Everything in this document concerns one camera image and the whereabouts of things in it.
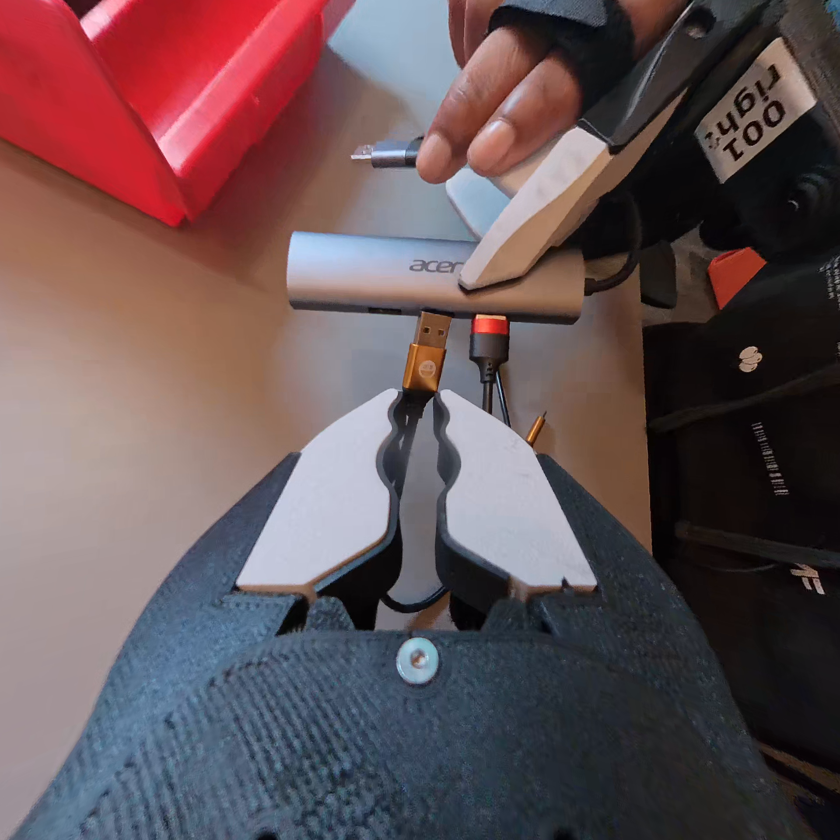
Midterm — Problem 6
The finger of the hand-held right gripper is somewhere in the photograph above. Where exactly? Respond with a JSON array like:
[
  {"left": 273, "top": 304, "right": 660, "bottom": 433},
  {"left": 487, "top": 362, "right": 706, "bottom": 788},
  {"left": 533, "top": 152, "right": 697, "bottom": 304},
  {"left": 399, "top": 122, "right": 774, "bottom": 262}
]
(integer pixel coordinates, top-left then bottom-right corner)
[
  {"left": 457, "top": 97, "right": 686, "bottom": 294},
  {"left": 445, "top": 167, "right": 516, "bottom": 242}
]

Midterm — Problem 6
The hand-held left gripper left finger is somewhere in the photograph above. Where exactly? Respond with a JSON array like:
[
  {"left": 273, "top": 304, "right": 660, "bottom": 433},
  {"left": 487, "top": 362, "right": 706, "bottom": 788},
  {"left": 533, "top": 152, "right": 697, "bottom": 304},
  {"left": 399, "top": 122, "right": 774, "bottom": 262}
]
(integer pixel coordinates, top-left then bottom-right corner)
[{"left": 235, "top": 387, "right": 403, "bottom": 599}]

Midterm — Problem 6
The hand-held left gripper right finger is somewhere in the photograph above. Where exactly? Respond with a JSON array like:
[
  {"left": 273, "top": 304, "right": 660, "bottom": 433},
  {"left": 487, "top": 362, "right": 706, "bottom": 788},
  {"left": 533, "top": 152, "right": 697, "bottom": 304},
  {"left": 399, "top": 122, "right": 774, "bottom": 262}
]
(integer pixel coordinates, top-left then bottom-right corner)
[{"left": 432, "top": 389, "right": 599, "bottom": 601}]

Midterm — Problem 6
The silver usb plug with cable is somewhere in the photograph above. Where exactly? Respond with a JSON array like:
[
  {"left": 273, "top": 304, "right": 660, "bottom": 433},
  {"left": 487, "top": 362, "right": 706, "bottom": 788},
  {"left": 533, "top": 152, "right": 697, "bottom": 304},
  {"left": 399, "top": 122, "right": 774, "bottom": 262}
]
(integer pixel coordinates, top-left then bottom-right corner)
[{"left": 350, "top": 136, "right": 643, "bottom": 298}]

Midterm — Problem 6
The black cable with red plugs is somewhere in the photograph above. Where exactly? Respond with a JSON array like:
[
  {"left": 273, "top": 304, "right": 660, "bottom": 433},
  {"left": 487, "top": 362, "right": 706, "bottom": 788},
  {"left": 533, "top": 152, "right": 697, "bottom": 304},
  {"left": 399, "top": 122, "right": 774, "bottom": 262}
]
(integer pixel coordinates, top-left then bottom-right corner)
[{"left": 469, "top": 314, "right": 513, "bottom": 427}]

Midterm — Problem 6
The orange plug braided cable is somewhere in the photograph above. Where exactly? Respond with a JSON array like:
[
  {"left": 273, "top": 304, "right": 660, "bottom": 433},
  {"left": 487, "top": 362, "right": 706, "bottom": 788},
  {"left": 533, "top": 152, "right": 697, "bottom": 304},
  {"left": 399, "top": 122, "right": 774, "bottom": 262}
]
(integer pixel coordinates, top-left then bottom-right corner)
[{"left": 384, "top": 310, "right": 547, "bottom": 616}]

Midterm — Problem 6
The red plastic bin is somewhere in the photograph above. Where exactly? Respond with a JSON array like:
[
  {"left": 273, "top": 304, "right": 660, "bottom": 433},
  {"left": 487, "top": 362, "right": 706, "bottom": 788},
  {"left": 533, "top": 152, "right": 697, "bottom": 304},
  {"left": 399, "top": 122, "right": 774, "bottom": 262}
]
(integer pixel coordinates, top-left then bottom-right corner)
[{"left": 0, "top": 0, "right": 357, "bottom": 228}]

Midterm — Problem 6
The person's right hand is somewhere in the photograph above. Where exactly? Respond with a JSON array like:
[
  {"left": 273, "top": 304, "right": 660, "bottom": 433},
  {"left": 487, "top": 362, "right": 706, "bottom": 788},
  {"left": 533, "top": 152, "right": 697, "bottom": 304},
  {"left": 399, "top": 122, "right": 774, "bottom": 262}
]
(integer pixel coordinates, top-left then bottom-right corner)
[{"left": 415, "top": 0, "right": 698, "bottom": 196}]

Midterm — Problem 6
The orange plastic piece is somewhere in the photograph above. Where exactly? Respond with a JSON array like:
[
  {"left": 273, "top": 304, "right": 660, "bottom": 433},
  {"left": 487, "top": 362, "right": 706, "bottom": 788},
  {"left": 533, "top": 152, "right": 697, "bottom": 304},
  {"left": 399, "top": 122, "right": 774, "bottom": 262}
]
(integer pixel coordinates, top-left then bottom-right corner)
[{"left": 707, "top": 247, "right": 769, "bottom": 311}]

